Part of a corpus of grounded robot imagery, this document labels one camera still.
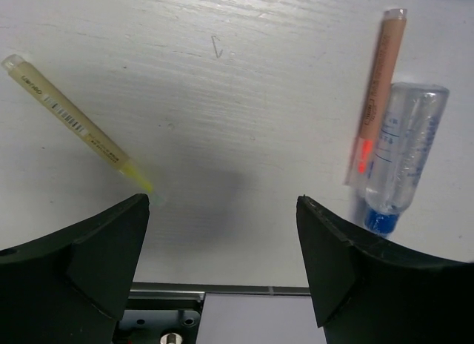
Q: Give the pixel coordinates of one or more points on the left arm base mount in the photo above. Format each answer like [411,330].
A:
[171,312]

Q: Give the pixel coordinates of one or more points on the tan pencil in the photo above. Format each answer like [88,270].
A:
[378,90]

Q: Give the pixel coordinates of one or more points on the pale yellow pen tube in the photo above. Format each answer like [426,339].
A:
[49,96]

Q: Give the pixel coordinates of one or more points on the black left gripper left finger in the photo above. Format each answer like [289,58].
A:
[72,286]

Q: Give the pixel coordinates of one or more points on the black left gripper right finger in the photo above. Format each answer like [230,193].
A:
[367,289]

